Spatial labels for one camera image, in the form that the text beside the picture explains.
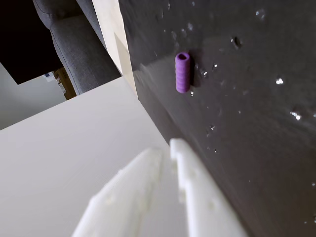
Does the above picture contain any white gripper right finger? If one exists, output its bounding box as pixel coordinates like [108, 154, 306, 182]
[169, 138, 249, 237]

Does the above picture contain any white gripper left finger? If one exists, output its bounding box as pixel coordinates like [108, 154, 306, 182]
[71, 147, 163, 237]

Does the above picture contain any white foam board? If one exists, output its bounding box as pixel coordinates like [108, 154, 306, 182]
[0, 76, 188, 237]

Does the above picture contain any black table mat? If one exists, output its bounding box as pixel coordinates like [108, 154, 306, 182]
[118, 0, 316, 237]

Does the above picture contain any brown cardboard box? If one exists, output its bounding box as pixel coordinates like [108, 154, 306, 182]
[53, 68, 77, 101]

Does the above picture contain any purple ribbed pen grip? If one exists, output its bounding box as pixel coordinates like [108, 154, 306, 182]
[175, 51, 192, 93]

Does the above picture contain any grey upholstered chair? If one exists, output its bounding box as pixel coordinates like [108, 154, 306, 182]
[32, 0, 124, 96]

